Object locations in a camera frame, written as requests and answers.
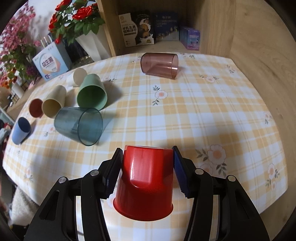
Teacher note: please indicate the blue plastic cup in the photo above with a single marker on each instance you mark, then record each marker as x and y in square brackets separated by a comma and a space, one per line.
[22, 129]

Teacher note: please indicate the purple box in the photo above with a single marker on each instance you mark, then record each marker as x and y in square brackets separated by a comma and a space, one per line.
[190, 38]

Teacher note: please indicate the pink plastic cup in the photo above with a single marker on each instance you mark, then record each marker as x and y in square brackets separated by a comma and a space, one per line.
[35, 108]

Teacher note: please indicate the green plastic cup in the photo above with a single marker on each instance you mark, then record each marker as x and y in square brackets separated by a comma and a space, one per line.
[92, 93]

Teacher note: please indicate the white black biscuit box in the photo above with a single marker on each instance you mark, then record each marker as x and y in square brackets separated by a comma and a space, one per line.
[137, 28]

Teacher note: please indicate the dark blue box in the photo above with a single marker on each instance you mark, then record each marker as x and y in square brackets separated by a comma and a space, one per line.
[166, 26]

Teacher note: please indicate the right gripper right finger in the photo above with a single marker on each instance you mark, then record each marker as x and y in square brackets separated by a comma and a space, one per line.
[238, 218]

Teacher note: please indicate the red rose bouquet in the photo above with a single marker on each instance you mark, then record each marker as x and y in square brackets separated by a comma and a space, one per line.
[73, 19]

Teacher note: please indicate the transparent teal cup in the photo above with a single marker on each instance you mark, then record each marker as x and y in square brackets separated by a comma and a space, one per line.
[83, 125]

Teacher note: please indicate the white plastic cup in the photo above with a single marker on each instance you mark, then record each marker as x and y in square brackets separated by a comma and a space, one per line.
[76, 78]

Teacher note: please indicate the beige plastic cup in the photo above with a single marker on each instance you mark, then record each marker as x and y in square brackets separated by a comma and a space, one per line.
[54, 101]

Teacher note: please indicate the yellow plaid tablecloth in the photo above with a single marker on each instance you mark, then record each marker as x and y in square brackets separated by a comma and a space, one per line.
[210, 111]

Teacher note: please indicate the transparent brown cup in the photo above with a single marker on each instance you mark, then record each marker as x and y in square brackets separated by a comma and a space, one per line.
[160, 64]

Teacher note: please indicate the pink flower plant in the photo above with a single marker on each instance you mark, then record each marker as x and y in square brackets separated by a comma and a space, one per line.
[17, 51]

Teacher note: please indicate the red plastic cup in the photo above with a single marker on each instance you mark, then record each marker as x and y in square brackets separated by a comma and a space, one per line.
[145, 187]

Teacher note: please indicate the light blue product box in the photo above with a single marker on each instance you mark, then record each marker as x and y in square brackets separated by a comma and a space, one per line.
[52, 61]

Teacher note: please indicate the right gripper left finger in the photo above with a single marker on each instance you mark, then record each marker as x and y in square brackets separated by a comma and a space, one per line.
[78, 199]

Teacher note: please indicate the white vase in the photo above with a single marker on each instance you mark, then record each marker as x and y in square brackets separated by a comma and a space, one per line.
[95, 45]

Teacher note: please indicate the wooden shelf cabinet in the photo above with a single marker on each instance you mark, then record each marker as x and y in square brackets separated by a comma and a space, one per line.
[214, 19]

